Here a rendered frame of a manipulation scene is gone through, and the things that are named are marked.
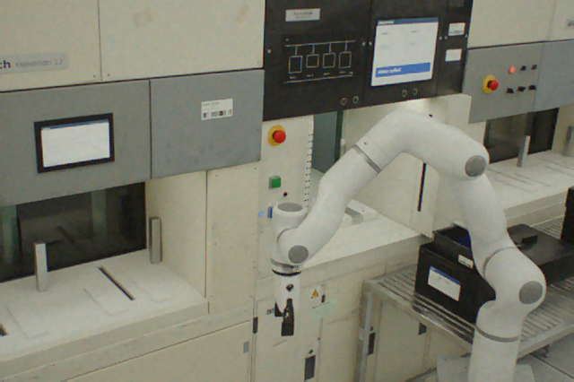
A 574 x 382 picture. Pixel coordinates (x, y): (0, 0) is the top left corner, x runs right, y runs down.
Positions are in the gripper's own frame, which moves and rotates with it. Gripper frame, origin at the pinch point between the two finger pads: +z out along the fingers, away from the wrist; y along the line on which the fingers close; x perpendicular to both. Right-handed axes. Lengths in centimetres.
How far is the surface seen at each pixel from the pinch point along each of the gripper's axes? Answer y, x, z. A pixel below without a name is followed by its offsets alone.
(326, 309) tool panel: 61, -29, 33
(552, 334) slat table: 24, -94, 25
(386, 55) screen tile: 69, -45, -56
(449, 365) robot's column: 11, -53, 25
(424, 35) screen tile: 76, -60, -61
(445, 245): 51, -66, 5
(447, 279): 44, -65, 14
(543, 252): 62, -111, 15
